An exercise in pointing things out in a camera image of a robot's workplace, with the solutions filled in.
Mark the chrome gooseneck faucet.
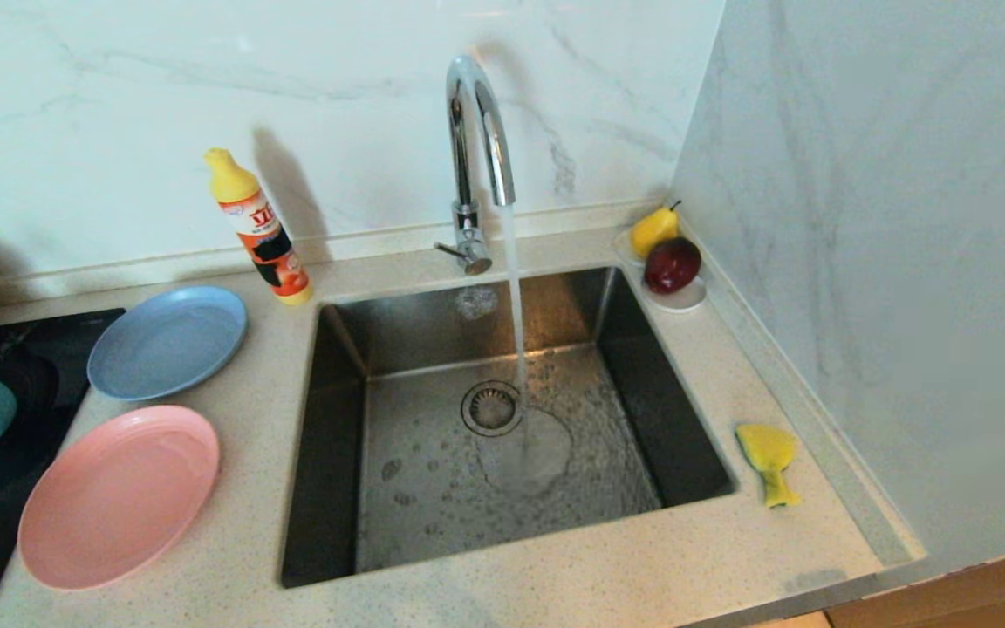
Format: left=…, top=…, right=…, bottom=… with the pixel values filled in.
left=434, top=54, right=517, bottom=276

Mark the yellow-capped orange dish soap bottle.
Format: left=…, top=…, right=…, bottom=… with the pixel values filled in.
left=204, top=147, right=314, bottom=305

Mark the yellow green sponge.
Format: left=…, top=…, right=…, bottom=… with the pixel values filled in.
left=735, top=424, right=802, bottom=509

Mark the blue plastic plate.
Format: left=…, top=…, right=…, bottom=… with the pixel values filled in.
left=86, top=285, right=249, bottom=402

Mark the pink plastic plate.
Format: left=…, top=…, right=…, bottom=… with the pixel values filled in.
left=17, top=405, right=222, bottom=592

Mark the stainless steel sink basin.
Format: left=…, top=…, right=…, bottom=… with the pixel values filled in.
left=278, top=264, right=740, bottom=590

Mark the small white saucer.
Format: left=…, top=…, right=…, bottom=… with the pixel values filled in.
left=613, top=227, right=647, bottom=267
left=642, top=275, right=708, bottom=313

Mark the yellow pear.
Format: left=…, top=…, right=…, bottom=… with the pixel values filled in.
left=631, top=200, right=683, bottom=259

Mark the dark red apple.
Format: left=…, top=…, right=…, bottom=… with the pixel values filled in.
left=644, top=235, right=703, bottom=295

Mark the black induction cooktop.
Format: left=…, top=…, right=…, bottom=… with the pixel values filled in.
left=0, top=307, right=126, bottom=628

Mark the wooden cabinet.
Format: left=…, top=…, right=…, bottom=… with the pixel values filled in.
left=825, top=541, right=1005, bottom=628

